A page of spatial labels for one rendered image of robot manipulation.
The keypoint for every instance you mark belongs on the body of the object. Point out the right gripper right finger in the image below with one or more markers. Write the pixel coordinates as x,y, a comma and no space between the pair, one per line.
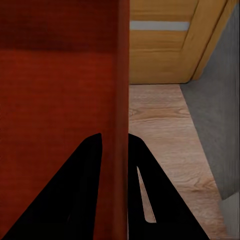
174,220

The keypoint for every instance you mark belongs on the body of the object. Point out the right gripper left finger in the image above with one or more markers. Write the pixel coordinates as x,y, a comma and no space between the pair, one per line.
66,208

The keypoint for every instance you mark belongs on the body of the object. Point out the storage box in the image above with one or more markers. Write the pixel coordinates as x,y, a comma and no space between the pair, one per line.
64,76

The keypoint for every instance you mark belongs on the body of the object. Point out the door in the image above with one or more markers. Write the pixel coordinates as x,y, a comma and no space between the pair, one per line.
171,41

